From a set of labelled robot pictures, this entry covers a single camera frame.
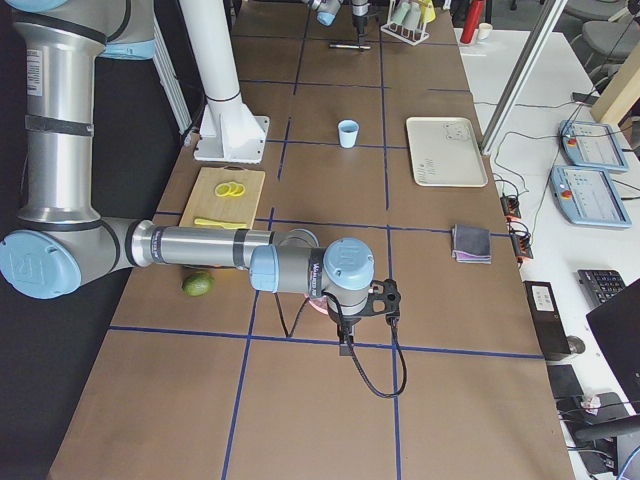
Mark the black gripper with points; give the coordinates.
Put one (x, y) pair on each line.
(358, 12)
(348, 320)

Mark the steel muddler black tip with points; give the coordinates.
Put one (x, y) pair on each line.
(349, 46)

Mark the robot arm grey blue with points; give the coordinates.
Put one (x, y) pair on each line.
(64, 242)
(327, 10)

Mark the mint green cup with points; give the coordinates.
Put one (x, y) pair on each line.
(400, 13)

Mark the pink bowl with ice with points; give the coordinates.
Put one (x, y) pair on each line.
(319, 304)

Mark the pale white cup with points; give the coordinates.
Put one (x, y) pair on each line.
(412, 18)

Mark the yellow cup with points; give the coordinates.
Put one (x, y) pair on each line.
(428, 13)

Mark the light blue plastic cup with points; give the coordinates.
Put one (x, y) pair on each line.
(348, 131)

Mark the white paper cup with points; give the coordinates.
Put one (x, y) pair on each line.
(484, 30)

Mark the red cylinder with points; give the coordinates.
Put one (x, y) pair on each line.
(474, 12)

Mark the cream bear tray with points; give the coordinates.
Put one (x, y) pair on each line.
(444, 152)

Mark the dark grey folded cloth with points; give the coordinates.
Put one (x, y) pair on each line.
(471, 244)

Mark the green lime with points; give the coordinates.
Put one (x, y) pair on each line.
(198, 284)

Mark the wooden cutting board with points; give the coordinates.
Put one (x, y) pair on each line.
(223, 198)

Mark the lemon slices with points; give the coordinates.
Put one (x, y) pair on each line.
(230, 189)

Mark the yellow knife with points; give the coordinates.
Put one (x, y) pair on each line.
(206, 222)

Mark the orange black power strip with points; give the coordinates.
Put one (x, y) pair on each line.
(519, 233)

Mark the black box on desk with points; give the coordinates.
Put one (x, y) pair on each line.
(546, 319)

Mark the grey office chair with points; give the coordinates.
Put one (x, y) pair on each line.
(609, 28)

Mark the black keyboard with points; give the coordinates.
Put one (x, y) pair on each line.
(600, 285)

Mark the blue teach pendant far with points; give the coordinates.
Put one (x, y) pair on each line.
(592, 144)

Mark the blue teach pendant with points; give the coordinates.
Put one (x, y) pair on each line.
(586, 196)
(592, 144)

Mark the black monitor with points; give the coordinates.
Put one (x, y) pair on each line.
(615, 327)

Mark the blue teach pendant near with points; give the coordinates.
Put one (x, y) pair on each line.
(586, 196)

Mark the white wire cup rack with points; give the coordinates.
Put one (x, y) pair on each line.
(412, 38)

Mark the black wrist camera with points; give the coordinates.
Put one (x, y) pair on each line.
(384, 299)

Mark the white camera post with base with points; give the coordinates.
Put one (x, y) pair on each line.
(229, 132)

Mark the aluminium frame post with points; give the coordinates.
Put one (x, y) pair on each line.
(527, 59)

